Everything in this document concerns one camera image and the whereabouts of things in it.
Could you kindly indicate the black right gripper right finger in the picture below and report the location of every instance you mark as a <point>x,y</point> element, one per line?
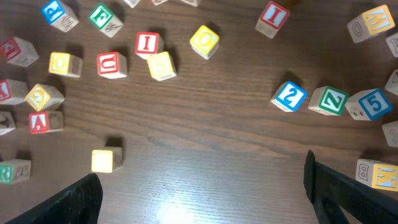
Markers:
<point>330,192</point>

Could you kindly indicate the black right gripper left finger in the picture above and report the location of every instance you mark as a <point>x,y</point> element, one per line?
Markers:
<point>78,203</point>

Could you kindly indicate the yellow O block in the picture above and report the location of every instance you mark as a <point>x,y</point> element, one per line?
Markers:
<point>205,42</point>

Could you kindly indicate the yellow C block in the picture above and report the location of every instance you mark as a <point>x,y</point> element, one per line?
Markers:
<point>106,160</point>

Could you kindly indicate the green R block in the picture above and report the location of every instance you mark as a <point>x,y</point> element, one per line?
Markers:
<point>15,171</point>

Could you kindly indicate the blue L block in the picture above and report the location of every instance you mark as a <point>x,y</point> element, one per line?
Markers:
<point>392,83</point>

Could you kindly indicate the yellow K block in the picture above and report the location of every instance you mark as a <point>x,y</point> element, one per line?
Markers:
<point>376,174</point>

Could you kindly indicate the green 7 block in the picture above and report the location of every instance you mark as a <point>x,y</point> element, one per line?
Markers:
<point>390,132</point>

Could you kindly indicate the red A block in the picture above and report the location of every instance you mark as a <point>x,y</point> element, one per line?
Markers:
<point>45,122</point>

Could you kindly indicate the blue 5 block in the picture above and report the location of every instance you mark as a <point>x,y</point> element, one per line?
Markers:
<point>368,105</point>

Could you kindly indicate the green Z block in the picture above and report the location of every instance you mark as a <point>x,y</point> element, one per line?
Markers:
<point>328,101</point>

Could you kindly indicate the blue 2 block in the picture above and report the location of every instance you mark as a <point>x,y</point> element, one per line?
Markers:
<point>289,97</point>

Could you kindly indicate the red Y block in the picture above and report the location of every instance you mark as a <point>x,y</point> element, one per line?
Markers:
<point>13,92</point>

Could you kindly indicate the yellow block left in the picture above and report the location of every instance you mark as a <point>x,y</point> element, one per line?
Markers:
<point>65,64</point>

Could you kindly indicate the red U block upper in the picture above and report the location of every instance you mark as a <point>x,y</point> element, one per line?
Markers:
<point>112,65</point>

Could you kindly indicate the yellow S block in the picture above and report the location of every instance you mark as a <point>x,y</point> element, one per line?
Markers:
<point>161,66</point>

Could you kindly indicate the red E block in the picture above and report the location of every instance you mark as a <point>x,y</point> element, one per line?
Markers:
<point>19,52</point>

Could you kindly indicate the blue D block upper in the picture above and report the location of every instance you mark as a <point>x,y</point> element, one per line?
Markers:
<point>392,42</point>

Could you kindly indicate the red I block left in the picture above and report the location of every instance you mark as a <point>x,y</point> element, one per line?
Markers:
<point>148,43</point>

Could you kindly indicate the red i block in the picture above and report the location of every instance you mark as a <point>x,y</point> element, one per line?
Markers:
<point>148,43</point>
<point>272,19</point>

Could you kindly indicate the green E block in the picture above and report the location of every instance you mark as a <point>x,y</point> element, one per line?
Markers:
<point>105,20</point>

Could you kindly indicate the yellow W block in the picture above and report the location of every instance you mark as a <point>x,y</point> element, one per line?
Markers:
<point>370,23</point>

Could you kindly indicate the blue P block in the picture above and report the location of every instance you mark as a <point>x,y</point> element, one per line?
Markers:
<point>59,15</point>

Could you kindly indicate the red I block right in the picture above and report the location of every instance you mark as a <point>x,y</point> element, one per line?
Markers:
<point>272,19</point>

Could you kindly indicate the green B block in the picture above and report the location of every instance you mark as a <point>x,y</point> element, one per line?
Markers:
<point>194,3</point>

